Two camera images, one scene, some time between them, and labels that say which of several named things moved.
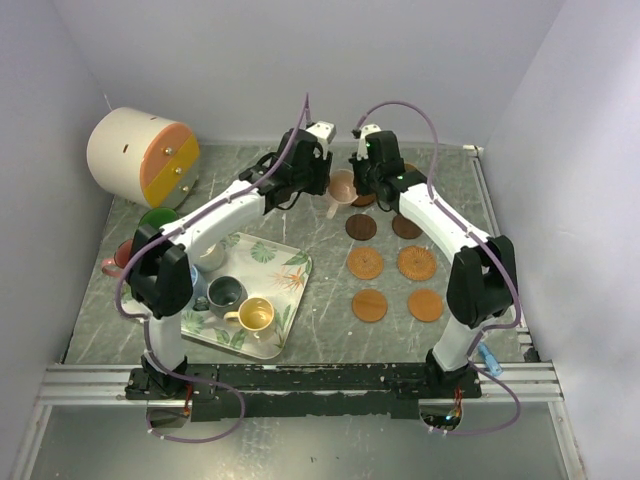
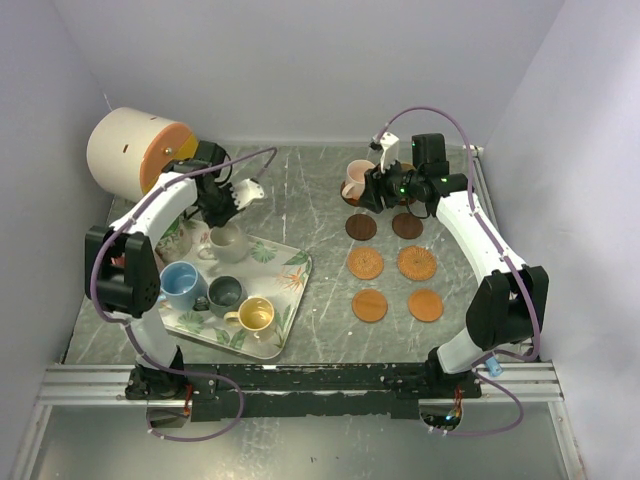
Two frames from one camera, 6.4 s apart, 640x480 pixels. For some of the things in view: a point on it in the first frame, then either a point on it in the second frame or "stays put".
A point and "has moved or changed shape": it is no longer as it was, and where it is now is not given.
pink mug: [341, 189] has moved or changed shape
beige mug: [210, 256] has moved or changed shape
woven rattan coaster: [365, 263] stays put
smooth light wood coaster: [369, 305] stays put
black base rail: [238, 392] stays put
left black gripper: [324, 162] → [219, 220]
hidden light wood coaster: [425, 305] stays put
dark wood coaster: [405, 228] stays put
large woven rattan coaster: [416, 262] stays put
